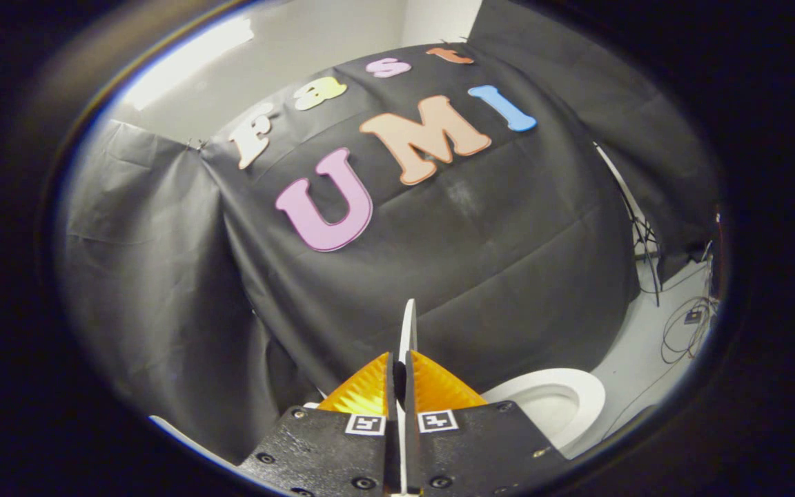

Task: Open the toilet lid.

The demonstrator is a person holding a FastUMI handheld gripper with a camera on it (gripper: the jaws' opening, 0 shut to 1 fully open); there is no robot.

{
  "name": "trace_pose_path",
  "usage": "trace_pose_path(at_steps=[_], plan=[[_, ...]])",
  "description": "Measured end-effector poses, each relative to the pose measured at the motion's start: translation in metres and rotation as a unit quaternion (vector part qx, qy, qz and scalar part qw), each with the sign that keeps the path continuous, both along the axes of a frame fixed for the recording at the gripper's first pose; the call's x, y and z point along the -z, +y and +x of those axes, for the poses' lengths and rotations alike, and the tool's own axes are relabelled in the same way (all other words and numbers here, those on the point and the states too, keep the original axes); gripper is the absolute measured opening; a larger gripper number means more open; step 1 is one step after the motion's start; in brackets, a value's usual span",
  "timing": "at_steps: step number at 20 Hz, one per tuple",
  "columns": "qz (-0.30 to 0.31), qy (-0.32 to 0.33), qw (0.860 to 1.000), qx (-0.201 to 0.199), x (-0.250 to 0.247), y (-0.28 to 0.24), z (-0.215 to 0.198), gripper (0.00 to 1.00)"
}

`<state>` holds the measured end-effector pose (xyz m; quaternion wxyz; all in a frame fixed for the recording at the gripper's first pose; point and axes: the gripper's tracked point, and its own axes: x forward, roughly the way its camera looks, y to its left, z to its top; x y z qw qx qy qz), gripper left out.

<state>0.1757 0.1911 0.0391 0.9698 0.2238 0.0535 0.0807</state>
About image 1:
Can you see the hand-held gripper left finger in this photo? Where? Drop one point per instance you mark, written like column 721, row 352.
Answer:
column 328, row 449

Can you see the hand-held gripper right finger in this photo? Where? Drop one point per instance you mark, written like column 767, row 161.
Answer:
column 473, row 449

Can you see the white toilet lid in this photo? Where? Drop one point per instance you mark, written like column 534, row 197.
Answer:
column 408, row 331

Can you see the black backdrop cloth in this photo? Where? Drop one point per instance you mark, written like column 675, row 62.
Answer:
column 508, row 241

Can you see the black tripod stand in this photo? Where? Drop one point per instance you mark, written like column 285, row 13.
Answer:
column 646, row 241

